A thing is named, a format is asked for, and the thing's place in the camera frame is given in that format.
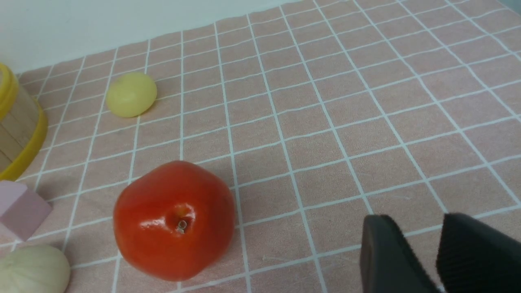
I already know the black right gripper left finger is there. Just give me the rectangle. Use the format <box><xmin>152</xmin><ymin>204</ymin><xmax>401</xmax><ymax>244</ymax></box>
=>
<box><xmin>360</xmin><ymin>215</ymin><xmax>440</xmax><ymax>293</ymax></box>

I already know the yellow bun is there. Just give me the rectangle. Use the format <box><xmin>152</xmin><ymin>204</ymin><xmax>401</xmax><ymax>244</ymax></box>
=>
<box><xmin>105</xmin><ymin>72</ymin><xmax>158</xmax><ymax>118</ymax></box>

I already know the pink checkered tablecloth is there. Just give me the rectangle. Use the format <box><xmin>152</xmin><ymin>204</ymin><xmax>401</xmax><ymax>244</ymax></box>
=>
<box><xmin>1</xmin><ymin>0</ymin><xmax>521</xmax><ymax>293</ymax></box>

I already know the red tomato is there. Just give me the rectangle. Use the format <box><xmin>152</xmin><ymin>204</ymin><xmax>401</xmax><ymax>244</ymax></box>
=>
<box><xmin>112</xmin><ymin>161</ymin><xmax>236</xmax><ymax>282</ymax></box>

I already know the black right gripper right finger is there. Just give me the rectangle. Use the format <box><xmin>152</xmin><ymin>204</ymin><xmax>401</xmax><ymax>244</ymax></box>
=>
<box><xmin>436</xmin><ymin>213</ymin><xmax>521</xmax><ymax>293</ymax></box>

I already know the bamboo steamer tray yellow rim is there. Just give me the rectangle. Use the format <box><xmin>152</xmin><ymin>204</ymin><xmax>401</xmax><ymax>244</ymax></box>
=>
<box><xmin>0</xmin><ymin>63</ymin><xmax>48</xmax><ymax>181</ymax></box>

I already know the pink foam block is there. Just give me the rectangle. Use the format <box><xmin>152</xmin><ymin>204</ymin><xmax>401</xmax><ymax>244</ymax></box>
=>
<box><xmin>0</xmin><ymin>180</ymin><xmax>52</xmax><ymax>242</ymax></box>

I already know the white bun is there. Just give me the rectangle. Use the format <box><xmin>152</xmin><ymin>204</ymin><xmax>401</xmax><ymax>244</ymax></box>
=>
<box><xmin>0</xmin><ymin>245</ymin><xmax>71</xmax><ymax>293</ymax></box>

